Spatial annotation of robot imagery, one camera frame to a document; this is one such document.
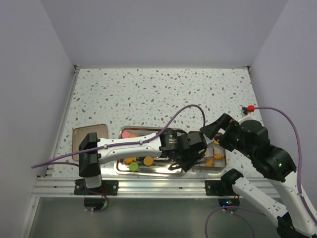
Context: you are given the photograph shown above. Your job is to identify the orange swirl cookie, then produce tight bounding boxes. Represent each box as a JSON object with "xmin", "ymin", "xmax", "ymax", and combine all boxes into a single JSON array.
[{"xmin": 213, "ymin": 154, "xmax": 223, "ymax": 160}]

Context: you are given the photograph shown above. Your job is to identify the brown cookie tin box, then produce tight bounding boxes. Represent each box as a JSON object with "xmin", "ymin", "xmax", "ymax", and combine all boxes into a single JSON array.
[{"xmin": 193, "ymin": 136, "xmax": 227, "ymax": 173}]

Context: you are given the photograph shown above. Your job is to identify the stainless steel baking tray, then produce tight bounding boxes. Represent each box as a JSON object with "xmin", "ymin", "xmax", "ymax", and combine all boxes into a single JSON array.
[{"xmin": 114, "ymin": 126, "xmax": 185, "ymax": 177}]

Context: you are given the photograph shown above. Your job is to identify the brown tin lid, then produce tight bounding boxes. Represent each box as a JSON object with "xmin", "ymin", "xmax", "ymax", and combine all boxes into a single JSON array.
[{"xmin": 72, "ymin": 124, "xmax": 108, "ymax": 152}]

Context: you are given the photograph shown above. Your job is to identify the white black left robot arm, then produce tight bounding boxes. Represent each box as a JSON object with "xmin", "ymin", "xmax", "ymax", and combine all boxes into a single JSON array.
[{"xmin": 78, "ymin": 128, "xmax": 207, "ymax": 195}]

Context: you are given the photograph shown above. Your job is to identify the aluminium table edge rail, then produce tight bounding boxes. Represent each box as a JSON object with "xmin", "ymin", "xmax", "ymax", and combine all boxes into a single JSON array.
[{"xmin": 31, "ymin": 177, "xmax": 283, "ymax": 198}]

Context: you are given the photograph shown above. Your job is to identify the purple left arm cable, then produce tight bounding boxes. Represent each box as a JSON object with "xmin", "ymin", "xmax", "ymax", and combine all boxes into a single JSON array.
[{"xmin": 31, "ymin": 104, "xmax": 206, "ymax": 169}]

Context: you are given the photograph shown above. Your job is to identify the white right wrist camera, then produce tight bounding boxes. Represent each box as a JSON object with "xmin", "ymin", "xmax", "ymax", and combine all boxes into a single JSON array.
[{"xmin": 238, "ymin": 105, "xmax": 255, "ymax": 124}]

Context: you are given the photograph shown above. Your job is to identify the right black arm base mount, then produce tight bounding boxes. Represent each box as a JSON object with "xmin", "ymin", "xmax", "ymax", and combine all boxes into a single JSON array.
[{"xmin": 205, "ymin": 169, "xmax": 244, "ymax": 197}]

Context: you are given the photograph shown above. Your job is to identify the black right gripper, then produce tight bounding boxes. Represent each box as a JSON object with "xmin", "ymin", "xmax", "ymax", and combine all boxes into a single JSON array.
[{"xmin": 200, "ymin": 112, "xmax": 255, "ymax": 158}]

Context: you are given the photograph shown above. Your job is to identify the pink macaron cookie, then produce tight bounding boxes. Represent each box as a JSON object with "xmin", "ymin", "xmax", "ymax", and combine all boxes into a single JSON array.
[{"xmin": 121, "ymin": 131, "xmax": 130, "ymax": 138}]

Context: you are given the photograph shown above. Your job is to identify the orange round biscuit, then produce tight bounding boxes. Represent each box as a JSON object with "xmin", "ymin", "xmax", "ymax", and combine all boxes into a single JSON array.
[{"xmin": 143, "ymin": 157, "xmax": 154, "ymax": 167}]

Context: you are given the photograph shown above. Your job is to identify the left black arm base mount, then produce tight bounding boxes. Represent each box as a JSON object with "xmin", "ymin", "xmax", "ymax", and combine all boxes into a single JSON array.
[{"xmin": 74, "ymin": 174, "xmax": 119, "ymax": 196}]

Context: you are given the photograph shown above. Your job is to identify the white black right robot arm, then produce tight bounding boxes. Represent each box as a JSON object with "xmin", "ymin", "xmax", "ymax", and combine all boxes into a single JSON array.
[{"xmin": 200, "ymin": 114, "xmax": 317, "ymax": 238}]

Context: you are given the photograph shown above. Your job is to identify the stainless steel serving tongs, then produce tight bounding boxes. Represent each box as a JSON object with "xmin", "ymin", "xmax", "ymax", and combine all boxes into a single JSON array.
[{"xmin": 168, "ymin": 163, "xmax": 190, "ymax": 172}]

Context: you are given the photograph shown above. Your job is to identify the green macaron cookie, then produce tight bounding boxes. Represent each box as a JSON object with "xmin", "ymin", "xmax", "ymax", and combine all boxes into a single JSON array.
[{"xmin": 129, "ymin": 162, "xmax": 139, "ymax": 172}]

